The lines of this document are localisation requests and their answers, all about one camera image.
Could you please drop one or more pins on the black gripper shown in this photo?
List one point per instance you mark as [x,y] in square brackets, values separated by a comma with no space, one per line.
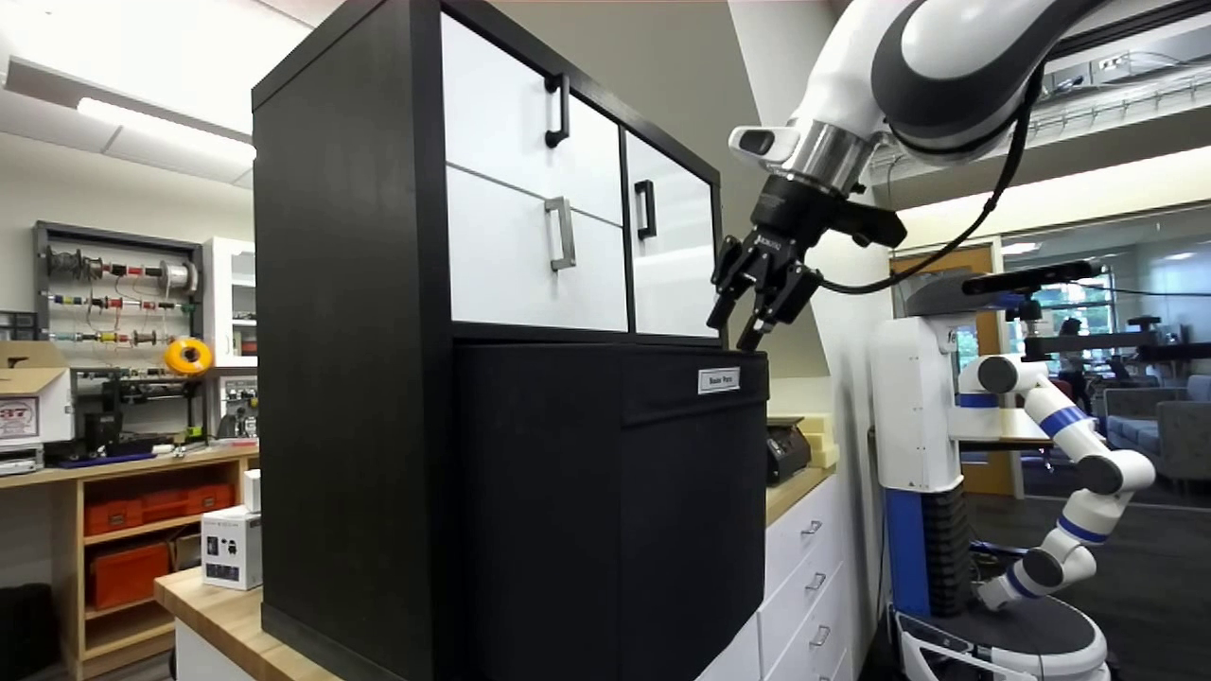
[801,222]

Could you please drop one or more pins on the black panel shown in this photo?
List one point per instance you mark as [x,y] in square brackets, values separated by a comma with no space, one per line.
[608,516]

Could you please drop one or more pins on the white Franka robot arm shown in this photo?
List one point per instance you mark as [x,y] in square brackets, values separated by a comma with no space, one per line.
[959,49]

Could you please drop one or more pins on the black cabinet with white fronts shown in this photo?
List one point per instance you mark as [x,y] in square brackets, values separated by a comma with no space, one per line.
[353,328]

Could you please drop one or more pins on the orange storage bin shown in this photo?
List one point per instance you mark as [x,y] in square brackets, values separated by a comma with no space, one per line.
[130,574]
[155,507]

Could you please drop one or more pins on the black device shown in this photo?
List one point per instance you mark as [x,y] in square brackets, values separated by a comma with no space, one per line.
[783,450]

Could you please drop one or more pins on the white and blue mobile robot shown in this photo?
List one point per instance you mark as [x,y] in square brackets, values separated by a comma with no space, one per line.
[922,440]

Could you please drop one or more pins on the white counter with wooden top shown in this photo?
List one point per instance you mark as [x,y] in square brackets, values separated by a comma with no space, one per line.
[806,570]

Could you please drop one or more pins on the yellow tape roll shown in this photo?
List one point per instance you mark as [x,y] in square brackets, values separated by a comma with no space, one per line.
[190,358]

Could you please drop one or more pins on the small white cardboard box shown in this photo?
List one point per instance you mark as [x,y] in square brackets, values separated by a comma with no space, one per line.
[233,547]

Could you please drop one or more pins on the ceiling light panel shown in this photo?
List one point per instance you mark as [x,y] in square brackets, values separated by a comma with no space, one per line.
[154,125]

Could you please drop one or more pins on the black bench machine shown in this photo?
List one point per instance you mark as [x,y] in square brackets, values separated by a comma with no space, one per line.
[126,411]

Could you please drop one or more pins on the brown cardboard box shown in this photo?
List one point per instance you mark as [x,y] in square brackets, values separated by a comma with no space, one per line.
[28,381]

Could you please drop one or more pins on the wooden workbench with shelves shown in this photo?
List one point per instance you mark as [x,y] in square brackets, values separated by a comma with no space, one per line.
[61,553]

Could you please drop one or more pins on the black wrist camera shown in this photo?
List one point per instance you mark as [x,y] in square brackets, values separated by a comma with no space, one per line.
[870,222]

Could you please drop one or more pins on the grey wall tool rack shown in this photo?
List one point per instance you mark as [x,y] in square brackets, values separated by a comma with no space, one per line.
[113,289]

